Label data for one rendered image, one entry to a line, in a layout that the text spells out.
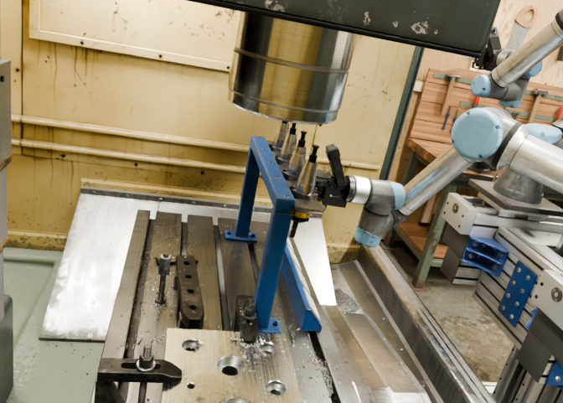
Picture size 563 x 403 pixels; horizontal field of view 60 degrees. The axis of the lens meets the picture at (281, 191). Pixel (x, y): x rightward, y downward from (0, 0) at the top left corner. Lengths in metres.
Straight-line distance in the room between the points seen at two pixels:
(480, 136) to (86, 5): 1.20
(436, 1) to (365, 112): 1.24
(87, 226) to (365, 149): 1.02
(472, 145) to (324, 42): 0.66
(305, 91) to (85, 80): 1.21
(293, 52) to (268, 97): 0.06
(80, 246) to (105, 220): 0.13
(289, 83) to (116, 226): 1.22
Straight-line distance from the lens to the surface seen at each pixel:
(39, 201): 1.90
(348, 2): 0.57
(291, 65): 0.61
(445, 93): 3.73
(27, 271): 1.91
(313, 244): 1.82
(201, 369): 0.89
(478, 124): 1.20
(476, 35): 0.63
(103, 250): 1.68
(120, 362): 0.86
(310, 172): 1.03
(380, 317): 1.75
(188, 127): 1.73
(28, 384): 1.42
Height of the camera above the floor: 1.58
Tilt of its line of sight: 20 degrees down
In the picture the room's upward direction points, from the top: 12 degrees clockwise
